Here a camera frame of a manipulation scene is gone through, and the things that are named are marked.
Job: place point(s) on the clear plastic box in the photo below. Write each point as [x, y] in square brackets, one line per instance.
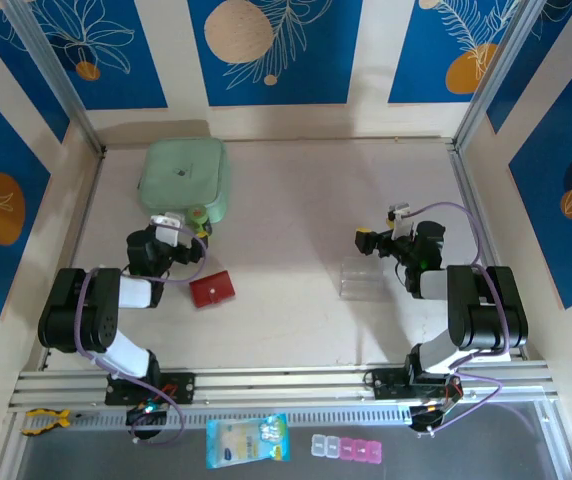
[361, 280]

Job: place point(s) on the red card holder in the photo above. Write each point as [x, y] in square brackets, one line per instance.
[213, 290]

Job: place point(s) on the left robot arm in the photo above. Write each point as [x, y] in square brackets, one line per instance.
[78, 310]

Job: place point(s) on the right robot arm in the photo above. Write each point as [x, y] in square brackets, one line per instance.
[486, 310]

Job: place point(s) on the green bottle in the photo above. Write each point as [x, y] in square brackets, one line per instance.
[197, 214]

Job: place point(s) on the mint green zip pouch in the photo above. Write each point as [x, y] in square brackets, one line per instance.
[181, 175]

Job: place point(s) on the wet wipes pack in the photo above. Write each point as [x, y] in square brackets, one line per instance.
[246, 442]

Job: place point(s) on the pink and white pill organizer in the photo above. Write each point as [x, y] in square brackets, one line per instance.
[346, 447]

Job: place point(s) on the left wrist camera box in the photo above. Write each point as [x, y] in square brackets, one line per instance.
[168, 232]

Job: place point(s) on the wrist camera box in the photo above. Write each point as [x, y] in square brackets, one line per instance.
[168, 232]
[402, 225]

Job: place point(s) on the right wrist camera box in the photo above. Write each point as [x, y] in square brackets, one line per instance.
[402, 225]

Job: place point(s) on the aluminium side rail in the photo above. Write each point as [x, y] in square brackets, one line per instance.
[468, 200]
[85, 215]

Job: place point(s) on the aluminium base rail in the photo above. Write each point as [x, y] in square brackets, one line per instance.
[291, 380]

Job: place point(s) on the aluminium frame post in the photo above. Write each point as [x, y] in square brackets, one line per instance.
[51, 75]
[496, 70]

